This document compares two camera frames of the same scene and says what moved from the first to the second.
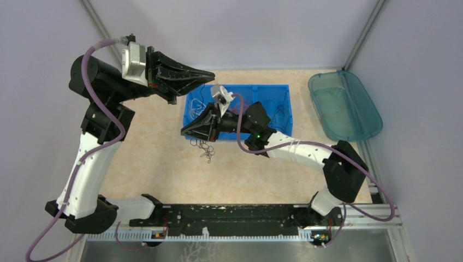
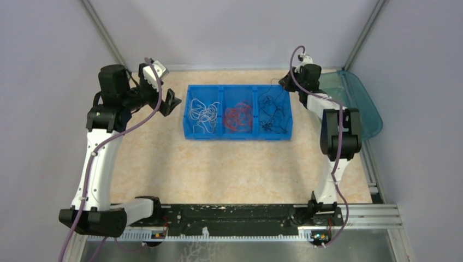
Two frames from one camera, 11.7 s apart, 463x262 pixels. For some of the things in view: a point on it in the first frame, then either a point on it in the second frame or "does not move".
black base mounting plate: (265, 220) does not move
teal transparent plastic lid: (346, 111) does not move
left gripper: (173, 77) → (166, 106)
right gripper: (205, 131) → (285, 82)
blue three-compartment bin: (277, 100) does not move
